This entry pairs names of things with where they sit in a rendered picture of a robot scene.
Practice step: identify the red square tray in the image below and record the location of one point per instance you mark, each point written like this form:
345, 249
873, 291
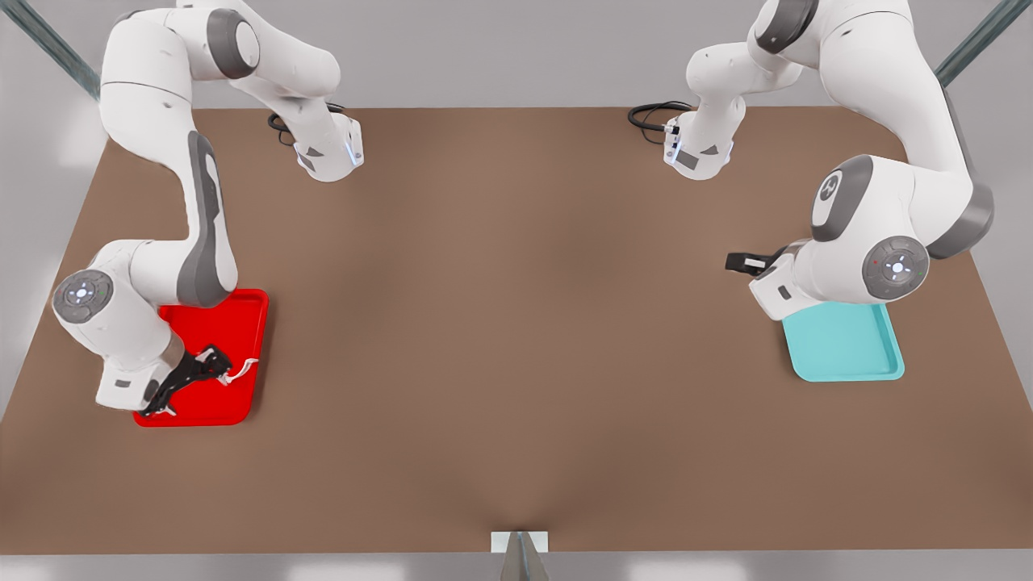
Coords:
242, 323

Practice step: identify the cyan square tray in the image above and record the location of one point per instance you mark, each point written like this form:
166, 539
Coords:
847, 343

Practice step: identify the silver frame post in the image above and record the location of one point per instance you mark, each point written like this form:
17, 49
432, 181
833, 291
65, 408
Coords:
976, 40
56, 48
520, 557

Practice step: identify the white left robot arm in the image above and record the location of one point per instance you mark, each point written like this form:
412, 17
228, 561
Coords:
880, 73

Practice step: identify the white drainage pipe clamp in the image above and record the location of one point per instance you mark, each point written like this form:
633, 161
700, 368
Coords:
245, 368

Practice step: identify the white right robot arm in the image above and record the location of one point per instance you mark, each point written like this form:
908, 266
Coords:
145, 105

